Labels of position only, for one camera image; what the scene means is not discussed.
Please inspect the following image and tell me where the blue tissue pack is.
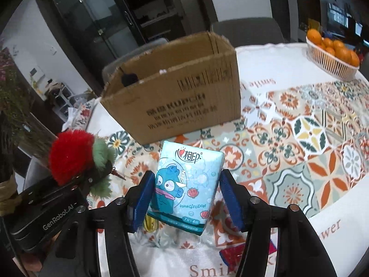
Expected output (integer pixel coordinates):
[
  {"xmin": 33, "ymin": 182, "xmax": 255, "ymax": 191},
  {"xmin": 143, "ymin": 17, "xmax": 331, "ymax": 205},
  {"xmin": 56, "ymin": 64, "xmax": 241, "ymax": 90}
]
[{"xmin": 148, "ymin": 141, "xmax": 225, "ymax": 236}]

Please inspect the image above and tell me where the grey chair right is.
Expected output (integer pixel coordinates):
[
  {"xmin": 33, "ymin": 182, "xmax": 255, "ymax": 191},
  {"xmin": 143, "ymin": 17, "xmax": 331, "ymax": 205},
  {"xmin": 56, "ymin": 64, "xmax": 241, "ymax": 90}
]
[{"xmin": 211, "ymin": 18, "xmax": 285, "ymax": 48}]

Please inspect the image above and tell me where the glass vase with dried plants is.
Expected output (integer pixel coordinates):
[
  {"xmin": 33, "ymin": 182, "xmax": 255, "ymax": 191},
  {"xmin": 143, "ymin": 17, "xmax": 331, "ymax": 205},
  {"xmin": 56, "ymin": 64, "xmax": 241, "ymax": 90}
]
[{"xmin": 1, "ymin": 48, "xmax": 55, "ymax": 182}]

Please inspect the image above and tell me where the brown cardboard box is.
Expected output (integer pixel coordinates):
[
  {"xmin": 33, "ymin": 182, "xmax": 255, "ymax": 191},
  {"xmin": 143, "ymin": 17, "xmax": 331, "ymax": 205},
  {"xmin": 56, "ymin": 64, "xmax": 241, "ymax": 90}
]
[{"xmin": 101, "ymin": 32, "xmax": 241, "ymax": 145}]

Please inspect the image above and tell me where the grey chair left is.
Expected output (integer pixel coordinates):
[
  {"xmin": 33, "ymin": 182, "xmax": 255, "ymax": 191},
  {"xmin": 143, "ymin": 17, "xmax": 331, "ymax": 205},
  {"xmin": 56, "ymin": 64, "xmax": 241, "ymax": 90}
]
[{"xmin": 101, "ymin": 37, "xmax": 170, "ymax": 84}]

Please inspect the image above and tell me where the white shoe rack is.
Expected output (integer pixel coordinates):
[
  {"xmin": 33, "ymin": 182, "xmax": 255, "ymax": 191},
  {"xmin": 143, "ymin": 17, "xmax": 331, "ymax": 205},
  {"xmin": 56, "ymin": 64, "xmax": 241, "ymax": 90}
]
[{"xmin": 45, "ymin": 79, "xmax": 73, "ymax": 122}]

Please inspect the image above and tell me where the patterned tile table runner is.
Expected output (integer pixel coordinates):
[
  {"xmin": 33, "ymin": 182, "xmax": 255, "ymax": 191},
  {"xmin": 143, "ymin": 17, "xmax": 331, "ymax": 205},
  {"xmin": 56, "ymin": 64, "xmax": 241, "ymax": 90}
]
[{"xmin": 86, "ymin": 79, "xmax": 369, "ymax": 250}]

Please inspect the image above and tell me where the red fluffy pompom toy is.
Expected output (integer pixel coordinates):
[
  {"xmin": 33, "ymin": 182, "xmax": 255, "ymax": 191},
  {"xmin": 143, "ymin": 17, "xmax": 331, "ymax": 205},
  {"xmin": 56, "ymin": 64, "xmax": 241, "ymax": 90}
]
[{"xmin": 48, "ymin": 130, "xmax": 116, "ymax": 187}]

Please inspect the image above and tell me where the pink basket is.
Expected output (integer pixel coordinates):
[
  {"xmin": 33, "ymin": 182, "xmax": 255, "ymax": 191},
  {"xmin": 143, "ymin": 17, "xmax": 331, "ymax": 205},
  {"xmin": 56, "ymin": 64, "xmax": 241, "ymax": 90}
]
[{"xmin": 306, "ymin": 38, "xmax": 359, "ymax": 81}]

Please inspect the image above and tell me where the dark glass cabinet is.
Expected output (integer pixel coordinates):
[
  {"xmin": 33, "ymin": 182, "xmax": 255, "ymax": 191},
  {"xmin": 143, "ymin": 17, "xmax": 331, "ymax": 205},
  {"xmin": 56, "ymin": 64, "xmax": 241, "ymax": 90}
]
[{"xmin": 36, "ymin": 0, "xmax": 218, "ymax": 94}]

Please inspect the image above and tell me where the grey chair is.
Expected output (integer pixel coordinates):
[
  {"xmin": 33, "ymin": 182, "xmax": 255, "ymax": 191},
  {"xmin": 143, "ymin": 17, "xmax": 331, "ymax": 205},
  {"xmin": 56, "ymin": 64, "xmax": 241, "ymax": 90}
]
[
  {"xmin": 101, "ymin": 37, "xmax": 170, "ymax": 84},
  {"xmin": 211, "ymin": 18, "xmax": 285, "ymax": 48}
]

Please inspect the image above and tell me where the floral fabric tissue pouch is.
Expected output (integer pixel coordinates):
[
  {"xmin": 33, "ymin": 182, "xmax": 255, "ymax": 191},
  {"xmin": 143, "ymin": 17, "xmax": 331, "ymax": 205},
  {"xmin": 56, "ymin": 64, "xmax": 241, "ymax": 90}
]
[{"xmin": 61, "ymin": 99, "xmax": 99, "ymax": 132}]

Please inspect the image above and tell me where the orange fruit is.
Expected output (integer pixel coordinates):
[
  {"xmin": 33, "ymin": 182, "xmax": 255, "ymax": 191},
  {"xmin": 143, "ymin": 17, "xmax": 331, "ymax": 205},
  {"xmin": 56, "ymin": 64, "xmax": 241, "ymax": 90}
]
[
  {"xmin": 335, "ymin": 46, "xmax": 351, "ymax": 64},
  {"xmin": 322, "ymin": 38, "xmax": 334, "ymax": 49},
  {"xmin": 307, "ymin": 29, "xmax": 322, "ymax": 46},
  {"xmin": 350, "ymin": 50, "xmax": 360, "ymax": 68}
]

